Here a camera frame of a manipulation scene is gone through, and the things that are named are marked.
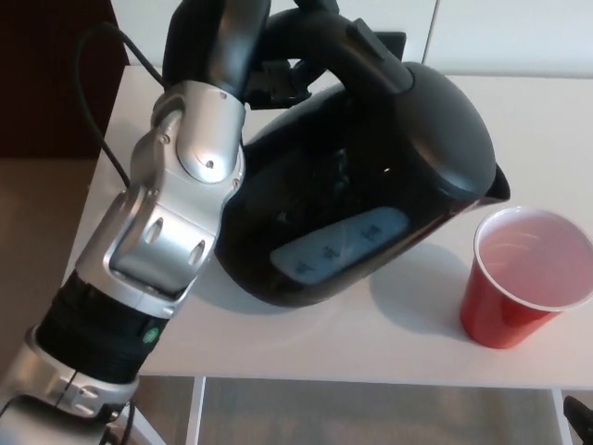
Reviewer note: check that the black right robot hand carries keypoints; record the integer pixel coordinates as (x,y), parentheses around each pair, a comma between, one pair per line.
(581,424)

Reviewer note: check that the black electric kettle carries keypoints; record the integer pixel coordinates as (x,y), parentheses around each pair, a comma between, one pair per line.
(370,185)

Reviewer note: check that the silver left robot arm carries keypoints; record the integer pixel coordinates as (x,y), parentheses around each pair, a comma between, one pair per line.
(162,222)

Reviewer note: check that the red plastic cup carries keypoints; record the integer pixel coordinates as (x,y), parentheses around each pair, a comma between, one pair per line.
(500,320)

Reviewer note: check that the white cabinet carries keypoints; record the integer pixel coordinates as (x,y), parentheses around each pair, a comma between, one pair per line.
(509,28)

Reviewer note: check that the dark brown door panel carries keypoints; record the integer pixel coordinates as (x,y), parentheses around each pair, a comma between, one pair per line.
(37,69)

